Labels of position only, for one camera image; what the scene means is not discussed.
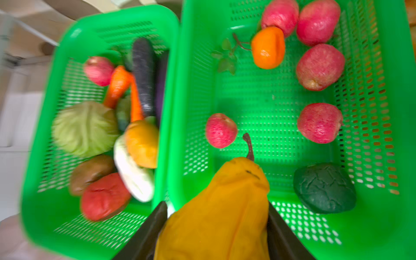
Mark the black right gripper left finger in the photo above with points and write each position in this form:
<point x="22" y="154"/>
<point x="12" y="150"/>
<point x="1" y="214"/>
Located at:
<point x="142" y="245"/>

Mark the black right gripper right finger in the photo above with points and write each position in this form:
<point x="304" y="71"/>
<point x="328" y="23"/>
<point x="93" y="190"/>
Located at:
<point x="282" y="242"/>

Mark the yellow pear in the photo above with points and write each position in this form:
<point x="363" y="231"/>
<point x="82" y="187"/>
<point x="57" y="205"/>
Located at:
<point x="226" y="221"/>

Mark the pink plastic bag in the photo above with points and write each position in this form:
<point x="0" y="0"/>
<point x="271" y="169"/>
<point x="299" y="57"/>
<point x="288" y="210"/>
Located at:
<point x="16" y="246"/>

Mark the red tomato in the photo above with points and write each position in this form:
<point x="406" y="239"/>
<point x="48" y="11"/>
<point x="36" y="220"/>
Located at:
<point x="105" y="198"/>

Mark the white radish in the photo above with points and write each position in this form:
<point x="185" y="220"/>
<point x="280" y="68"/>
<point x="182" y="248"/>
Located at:
<point x="138" y="180"/>

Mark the dark green avocado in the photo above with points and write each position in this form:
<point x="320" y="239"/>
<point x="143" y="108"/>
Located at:
<point x="325" y="188"/>

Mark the left green plastic basket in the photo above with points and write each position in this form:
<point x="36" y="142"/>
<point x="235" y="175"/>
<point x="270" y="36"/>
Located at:
<point x="51" y="216"/>

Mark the green plastic basket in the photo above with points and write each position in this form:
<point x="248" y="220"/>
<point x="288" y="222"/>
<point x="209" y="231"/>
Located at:
<point x="376" y="144"/>
<point x="51" y="216"/>

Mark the brown potato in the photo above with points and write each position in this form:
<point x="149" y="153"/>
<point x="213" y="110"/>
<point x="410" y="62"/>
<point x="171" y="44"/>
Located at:
<point x="90" y="171"/>

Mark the yellow potato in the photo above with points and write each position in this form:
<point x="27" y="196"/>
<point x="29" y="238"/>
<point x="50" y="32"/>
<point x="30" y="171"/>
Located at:
<point x="142" y="141"/>

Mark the red apple lower right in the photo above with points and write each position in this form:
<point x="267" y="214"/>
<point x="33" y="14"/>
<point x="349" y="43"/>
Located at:
<point x="320" y="122"/>

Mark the right green plastic basket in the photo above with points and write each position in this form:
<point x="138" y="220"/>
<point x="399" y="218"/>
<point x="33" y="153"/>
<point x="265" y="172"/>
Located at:
<point x="376" y="144"/>

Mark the small red apple left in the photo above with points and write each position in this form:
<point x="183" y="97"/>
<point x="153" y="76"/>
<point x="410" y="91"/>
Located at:
<point x="220" y="130"/>

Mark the green cabbage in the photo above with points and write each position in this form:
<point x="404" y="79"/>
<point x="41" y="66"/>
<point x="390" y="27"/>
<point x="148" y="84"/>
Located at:
<point x="86" y="129"/>

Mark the orange carrot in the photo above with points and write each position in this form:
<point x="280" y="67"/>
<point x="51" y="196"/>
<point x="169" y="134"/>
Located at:
<point x="121" y="81"/>

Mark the red apple middle right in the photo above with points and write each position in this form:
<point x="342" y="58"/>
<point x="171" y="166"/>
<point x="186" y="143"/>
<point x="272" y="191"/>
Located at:
<point x="320" y="67"/>

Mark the dark purple eggplant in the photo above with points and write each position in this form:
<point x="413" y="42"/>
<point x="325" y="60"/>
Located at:
<point x="150" y="72"/>

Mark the green leafy twig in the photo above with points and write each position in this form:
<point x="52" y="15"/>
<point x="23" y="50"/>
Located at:
<point x="226" y="55"/>

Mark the orange fruit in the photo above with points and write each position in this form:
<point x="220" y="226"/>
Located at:
<point x="268" y="48"/>

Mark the red apple back right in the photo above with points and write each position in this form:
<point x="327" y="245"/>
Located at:
<point x="317" y="22"/>

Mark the red apple back left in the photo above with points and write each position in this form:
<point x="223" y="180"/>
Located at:
<point x="283" y="14"/>

